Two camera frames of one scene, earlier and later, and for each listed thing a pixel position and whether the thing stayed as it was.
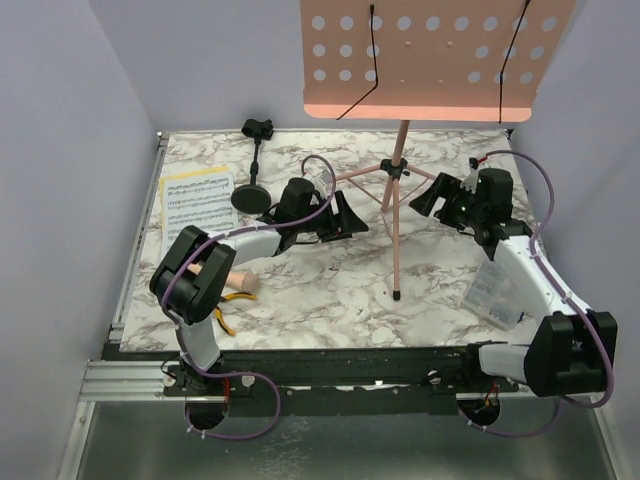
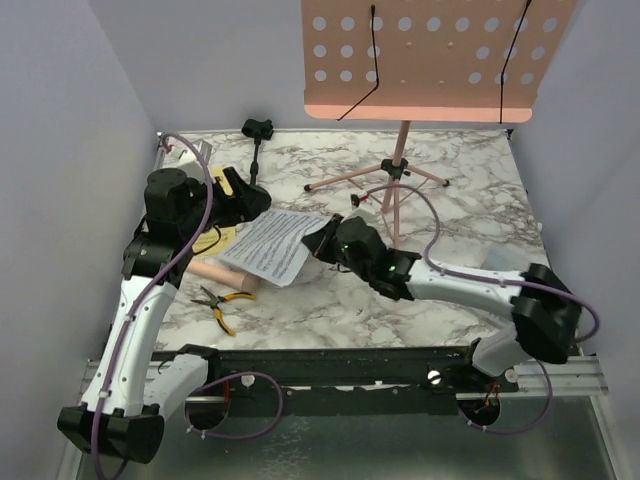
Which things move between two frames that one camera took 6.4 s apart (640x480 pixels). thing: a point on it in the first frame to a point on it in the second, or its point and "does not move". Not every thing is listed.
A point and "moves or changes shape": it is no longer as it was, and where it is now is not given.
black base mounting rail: x=338 y=381 does not move
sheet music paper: x=204 y=199 moves or changes shape
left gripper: x=343 y=223 to x=237 y=209
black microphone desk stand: x=253 y=199 does not move
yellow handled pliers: x=228 y=297 does not move
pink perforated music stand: x=475 y=61 does not move
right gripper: x=445 y=198 to x=333 y=235
